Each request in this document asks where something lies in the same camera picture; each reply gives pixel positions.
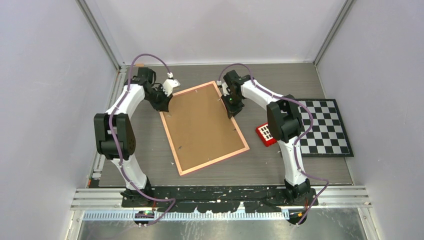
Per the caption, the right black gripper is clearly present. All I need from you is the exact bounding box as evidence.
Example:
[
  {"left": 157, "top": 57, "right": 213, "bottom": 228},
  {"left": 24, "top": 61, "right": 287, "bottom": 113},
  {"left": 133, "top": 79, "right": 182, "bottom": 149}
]
[{"left": 220, "top": 92, "right": 244, "bottom": 119}]

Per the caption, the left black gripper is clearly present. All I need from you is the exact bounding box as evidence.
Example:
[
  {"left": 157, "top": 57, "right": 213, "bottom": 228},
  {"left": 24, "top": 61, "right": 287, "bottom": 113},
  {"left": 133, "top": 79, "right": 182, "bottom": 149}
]
[{"left": 145, "top": 85, "right": 173, "bottom": 112}]

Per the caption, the pink picture frame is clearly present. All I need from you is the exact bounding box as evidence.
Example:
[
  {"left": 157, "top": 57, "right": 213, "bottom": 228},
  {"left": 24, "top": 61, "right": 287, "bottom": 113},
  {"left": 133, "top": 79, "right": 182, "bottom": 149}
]
[{"left": 160, "top": 81, "right": 250, "bottom": 176}]

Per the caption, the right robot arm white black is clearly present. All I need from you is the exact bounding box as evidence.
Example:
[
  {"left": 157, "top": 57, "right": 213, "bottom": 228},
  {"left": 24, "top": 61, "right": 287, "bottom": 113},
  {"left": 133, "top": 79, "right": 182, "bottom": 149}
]
[{"left": 217, "top": 70, "right": 311, "bottom": 205}]

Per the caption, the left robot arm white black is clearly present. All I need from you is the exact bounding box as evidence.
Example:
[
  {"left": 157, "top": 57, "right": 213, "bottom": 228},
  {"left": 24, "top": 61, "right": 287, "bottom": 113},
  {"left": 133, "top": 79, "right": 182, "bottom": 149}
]
[{"left": 93, "top": 67, "right": 173, "bottom": 207}]

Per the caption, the red white toy block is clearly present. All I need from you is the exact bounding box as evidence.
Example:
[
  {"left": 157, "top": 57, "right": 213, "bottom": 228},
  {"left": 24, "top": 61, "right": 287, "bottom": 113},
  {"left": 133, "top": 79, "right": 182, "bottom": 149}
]
[{"left": 255, "top": 122, "right": 277, "bottom": 147}]

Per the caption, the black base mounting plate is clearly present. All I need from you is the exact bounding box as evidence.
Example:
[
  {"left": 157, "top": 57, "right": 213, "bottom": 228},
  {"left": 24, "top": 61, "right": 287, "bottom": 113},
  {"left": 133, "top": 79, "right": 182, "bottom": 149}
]
[{"left": 121, "top": 185, "right": 316, "bottom": 214}]

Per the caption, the black white checkerboard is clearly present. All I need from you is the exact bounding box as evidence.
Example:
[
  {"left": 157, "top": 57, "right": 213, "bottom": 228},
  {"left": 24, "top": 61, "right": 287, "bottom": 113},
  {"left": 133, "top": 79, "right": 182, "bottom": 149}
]
[{"left": 297, "top": 98, "right": 354, "bottom": 158}]

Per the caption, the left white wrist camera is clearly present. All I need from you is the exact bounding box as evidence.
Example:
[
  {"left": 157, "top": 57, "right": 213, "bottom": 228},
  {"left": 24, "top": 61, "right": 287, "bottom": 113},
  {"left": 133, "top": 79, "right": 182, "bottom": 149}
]
[{"left": 162, "top": 72, "right": 181, "bottom": 97}]

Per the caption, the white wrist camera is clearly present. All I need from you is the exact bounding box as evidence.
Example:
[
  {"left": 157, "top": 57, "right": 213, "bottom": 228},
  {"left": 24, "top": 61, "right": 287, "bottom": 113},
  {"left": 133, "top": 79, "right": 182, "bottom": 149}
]
[
  {"left": 162, "top": 72, "right": 181, "bottom": 97},
  {"left": 216, "top": 80, "right": 230, "bottom": 96}
]

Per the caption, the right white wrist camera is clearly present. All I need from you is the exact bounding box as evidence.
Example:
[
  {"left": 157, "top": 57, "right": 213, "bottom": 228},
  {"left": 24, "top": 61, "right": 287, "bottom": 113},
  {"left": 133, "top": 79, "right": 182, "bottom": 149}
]
[{"left": 216, "top": 80, "right": 230, "bottom": 96}]

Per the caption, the aluminium rail frame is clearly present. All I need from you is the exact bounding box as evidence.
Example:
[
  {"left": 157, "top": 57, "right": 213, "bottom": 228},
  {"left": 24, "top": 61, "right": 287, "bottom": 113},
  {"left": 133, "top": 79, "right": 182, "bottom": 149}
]
[{"left": 71, "top": 186, "right": 372, "bottom": 221}]

